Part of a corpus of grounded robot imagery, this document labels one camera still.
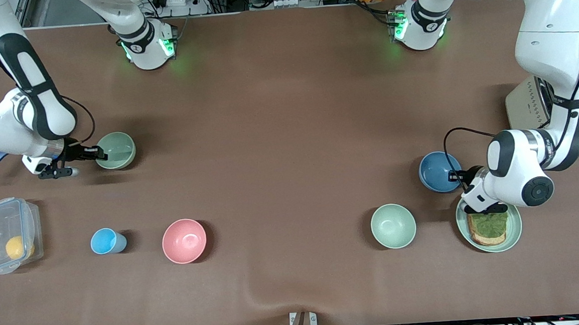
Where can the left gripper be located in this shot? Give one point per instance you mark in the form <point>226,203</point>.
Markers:
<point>469,175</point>

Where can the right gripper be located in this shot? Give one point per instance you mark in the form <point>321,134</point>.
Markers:
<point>73,152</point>

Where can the pale green bowl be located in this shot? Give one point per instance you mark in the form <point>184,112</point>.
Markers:
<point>393,226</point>
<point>118,152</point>

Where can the blue bowl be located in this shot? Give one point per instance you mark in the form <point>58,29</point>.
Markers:
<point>436,173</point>

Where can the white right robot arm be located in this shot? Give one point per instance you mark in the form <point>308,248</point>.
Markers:
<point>40,107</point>

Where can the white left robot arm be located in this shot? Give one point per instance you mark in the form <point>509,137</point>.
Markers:
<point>548,41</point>

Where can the pink bowl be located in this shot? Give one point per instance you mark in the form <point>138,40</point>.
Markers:
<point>184,241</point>

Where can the green lettuce leaf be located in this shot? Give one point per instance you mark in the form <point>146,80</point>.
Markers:
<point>492,224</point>

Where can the bread slice with crust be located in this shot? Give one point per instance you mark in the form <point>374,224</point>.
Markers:
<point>480,241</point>

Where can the pale green plate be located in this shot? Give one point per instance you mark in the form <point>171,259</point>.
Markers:
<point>516,231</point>

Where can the blue plastic cup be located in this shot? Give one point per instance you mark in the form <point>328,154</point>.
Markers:
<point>104,241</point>

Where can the beige chrome toaster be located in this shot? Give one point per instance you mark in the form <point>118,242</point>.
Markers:
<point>525,105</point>

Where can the yellow round fruit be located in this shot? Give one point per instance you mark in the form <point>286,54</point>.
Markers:
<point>17,248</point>

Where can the brown table cloth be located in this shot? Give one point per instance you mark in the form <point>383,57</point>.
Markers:
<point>288,147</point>

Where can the long white power strip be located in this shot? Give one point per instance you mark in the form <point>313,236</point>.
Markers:
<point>296,2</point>

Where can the aluminium frame profile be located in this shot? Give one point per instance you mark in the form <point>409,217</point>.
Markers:
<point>24,10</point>

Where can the small metal clamp bracket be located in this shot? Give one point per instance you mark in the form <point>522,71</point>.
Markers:
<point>294,319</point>

